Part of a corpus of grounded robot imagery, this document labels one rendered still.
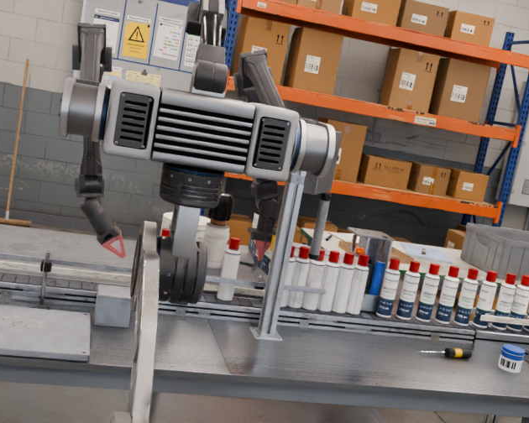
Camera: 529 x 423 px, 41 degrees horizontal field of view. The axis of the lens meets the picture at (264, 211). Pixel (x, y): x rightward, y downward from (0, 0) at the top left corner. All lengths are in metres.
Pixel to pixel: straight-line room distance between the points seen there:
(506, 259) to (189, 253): 2.69
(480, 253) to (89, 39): 2.77
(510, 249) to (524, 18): 4.02
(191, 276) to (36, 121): 5.15
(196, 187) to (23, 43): 5.17
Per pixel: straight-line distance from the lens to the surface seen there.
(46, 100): 6.56
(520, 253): 4.03
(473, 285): 2.56
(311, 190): 2.08
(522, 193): 7.36
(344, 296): 2.36
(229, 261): 2.23
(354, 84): 6.90
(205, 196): 1.51
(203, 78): 1.50
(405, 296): 2.46
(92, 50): 1.91
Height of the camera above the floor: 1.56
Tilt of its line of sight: 10 degrees down
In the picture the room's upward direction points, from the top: 11 degrees clockwise
